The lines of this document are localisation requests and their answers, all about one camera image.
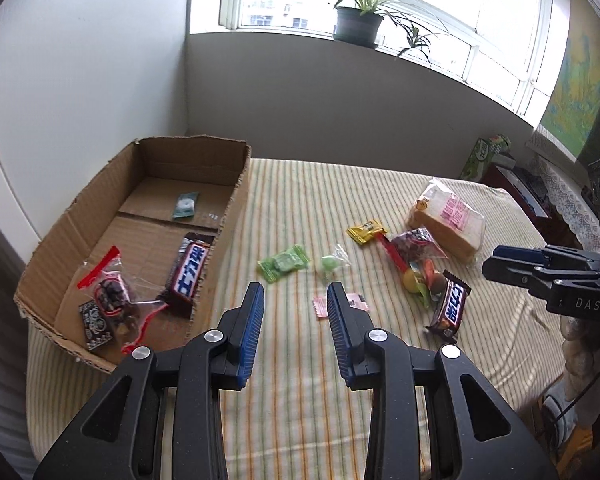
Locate white window frame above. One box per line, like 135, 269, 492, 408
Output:
187, 0, 574, 129

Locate light green candy packet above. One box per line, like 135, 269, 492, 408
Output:
257, 244, 310, 284

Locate striped tablecloth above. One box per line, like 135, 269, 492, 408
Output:
35, 159, 562, 479

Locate black cable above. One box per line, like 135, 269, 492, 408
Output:
540, 349, 600, 453

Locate bagged sliced bread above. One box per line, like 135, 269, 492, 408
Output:
406, 178, 486, 263

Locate pink candy packet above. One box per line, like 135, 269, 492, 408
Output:
312, 294, 368, 320

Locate dark green candy packet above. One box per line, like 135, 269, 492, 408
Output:
172, 192, 199, 220

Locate green tissue box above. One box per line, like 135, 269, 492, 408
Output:
460, 136, 510, 182

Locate brown snickers bar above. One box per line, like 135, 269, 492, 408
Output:
426, 270, 471, 344
158, 232, 214, 318

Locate yellow candy packet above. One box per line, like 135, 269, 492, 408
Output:
347, 219, 387, 246

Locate wall map poster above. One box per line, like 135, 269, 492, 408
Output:
527, 0, 600, 166

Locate potted spider plant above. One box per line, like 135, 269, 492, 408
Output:
332, 0, 432, 65

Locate red clear snack bag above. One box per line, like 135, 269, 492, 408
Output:
76, 246, 168, 356

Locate green jelly cup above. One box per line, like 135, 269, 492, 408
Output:
320, 244, 350, 278

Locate right white gloved hand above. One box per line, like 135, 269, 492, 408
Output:
560, 315, 600, 428

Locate cardboard box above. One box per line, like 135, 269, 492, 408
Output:
15, 136, 251, 373

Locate small black snack packet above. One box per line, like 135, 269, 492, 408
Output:
79, 300, 114, 351

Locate red dates snack bag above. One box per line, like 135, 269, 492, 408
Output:
375, 228, 448, 273

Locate colourful fruit candy bag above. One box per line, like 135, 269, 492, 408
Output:
402, 259, 446, 309

